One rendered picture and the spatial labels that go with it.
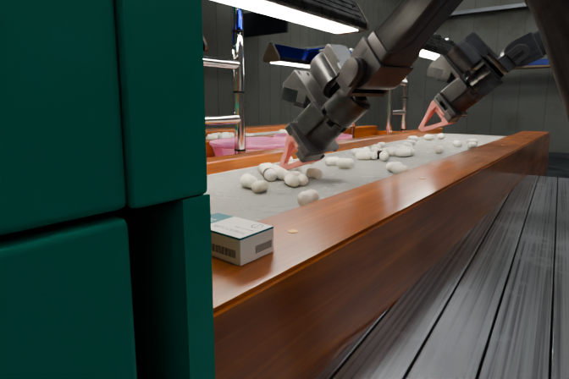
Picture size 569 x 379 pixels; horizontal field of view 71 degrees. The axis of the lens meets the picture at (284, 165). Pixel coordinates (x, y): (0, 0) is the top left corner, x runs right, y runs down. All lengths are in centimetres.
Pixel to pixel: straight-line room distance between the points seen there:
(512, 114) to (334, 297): 779
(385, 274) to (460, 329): 8
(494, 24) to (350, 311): 796
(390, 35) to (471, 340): 37
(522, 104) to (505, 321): 765
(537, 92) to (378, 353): 776
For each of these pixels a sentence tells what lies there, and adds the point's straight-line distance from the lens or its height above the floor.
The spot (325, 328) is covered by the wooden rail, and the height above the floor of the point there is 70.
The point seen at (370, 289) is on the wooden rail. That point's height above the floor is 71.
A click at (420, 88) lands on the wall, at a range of 836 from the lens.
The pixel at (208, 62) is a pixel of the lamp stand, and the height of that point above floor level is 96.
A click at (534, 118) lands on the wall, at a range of 804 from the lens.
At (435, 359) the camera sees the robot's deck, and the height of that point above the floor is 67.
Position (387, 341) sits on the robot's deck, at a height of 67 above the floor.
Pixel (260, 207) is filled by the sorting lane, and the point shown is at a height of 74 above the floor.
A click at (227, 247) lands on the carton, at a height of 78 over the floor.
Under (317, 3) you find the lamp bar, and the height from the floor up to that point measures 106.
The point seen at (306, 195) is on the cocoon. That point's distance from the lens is 51.
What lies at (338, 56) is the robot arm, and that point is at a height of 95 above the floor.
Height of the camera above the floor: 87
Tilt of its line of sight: 9 degrees down
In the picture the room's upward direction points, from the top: straight up
